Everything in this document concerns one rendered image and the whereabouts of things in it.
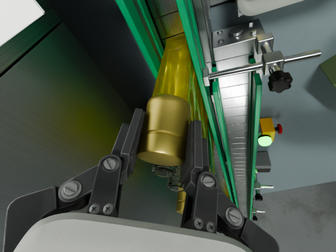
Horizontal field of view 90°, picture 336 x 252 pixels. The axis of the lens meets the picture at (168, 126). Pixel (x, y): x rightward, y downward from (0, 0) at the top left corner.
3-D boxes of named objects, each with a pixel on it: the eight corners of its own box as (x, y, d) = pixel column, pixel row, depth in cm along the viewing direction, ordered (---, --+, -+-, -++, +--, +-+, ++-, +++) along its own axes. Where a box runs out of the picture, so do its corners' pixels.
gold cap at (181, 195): (175, 181, 29) (172, 209, 26) (195, 182, 28) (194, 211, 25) (181, 188, 31) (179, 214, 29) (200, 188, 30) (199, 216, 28)
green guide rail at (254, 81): (249, 58, 34) (256, 84, 29) (254, 57, 33) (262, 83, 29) (247, 219, 162) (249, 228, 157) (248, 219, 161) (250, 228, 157)
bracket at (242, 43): (210, 29, 37) (211, 46, 33) (259, 14, 33) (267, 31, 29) (213, 44, 39) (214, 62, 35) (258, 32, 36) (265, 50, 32)
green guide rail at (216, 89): (211, 67, 36) (212, 92, 32) (216, 66, 36) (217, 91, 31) (239, 218, 164) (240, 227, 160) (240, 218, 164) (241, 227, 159)
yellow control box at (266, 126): (251, 118, 67) (254, 133, 63) (272, 115, 65) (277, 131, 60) (250, 128, 72) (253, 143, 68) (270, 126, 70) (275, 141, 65)
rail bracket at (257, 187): (250, 166, 74) (255, 198, 66) (269, 166, 71) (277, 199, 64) (250, 170, 77) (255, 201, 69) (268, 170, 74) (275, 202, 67)
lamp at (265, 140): (257, 135, 63) (259, 142, 62) (271, 134, 62) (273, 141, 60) (257, 141, 67) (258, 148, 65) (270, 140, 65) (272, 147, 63)
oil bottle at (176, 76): (164, 42, 34) (140, 128, 21) (192, 33, 32) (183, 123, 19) (173, 66, 38) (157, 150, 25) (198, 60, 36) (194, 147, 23)
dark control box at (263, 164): (250, 151, 87) (253, 166, 82) (267, 150, 84) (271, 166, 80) (250, 158, 93) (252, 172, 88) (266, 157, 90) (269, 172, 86)
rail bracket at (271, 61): (202, 49, 33) (201, 92, 26) (305, 21, 27) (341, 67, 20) (205, 62, 36) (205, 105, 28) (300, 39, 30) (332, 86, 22)
